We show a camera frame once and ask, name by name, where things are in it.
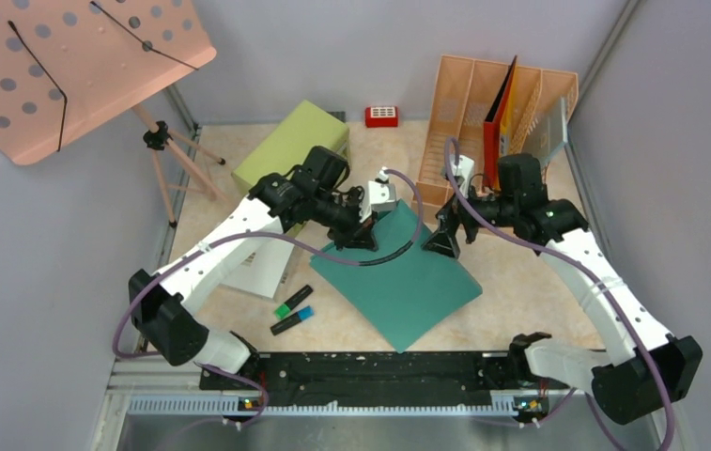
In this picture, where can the black green highlighter marker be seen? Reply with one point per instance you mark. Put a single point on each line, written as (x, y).
(288, 306)

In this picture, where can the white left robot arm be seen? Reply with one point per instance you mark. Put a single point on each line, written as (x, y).
(164, 304)

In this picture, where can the black blue highlighter marker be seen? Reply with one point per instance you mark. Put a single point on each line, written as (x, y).
(292, 320)

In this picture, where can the white paper booklet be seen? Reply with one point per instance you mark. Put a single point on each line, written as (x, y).
(263, 271)

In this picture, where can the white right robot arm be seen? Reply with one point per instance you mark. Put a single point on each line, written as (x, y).
(643, 367)

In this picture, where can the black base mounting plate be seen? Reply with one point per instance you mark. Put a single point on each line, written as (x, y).
(385, 379)

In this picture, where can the beige plastic file organizer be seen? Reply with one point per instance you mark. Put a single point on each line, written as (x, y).
(465, 89)

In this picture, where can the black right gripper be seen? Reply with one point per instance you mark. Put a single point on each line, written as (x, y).
(444, 239)

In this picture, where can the red folder in organizer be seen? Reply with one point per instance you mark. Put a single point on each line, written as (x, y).
(492, 128)

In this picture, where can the teal plastic folder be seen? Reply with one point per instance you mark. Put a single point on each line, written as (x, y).
(406, 297)

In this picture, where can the yellow plastic clip folder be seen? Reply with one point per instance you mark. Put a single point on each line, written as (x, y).
(506, 109)

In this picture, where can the green metal drawer cabinet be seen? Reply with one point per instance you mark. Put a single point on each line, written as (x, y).
(306, 126)

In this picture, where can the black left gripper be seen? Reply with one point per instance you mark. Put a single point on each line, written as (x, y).
(358, 234)

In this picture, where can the red small box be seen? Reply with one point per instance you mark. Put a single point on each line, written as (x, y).
(385, 116)

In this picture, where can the light blue hardcover book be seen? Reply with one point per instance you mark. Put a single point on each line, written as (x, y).
(549, 134)

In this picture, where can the pink music stand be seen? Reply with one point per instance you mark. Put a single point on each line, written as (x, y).
(68, 67)

